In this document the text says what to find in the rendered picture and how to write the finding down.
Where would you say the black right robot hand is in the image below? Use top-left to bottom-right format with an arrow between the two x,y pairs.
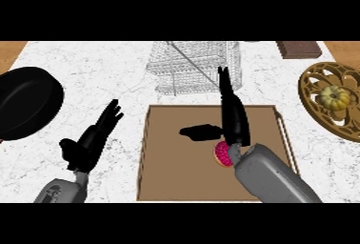
179,65 -> 252,148

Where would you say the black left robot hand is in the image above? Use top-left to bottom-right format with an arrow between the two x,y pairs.
58,98 -> 125,174

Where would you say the brown wooden tray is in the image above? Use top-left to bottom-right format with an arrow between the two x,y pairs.
134,104 -> 301,202

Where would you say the black frying pan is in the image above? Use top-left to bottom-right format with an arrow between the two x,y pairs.
0,66 -> 65,142

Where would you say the gold ornate round trivet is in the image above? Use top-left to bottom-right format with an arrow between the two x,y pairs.
298,61 -> 360,143

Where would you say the small yellow pumpkin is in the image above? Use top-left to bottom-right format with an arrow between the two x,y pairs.
319,85 -> 351,112

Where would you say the dark brown rectangular block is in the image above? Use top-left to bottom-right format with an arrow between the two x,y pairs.
274,41 -> 323,60

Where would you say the white wire tiered basket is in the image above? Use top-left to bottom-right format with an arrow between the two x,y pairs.
145,41 -> 245,97

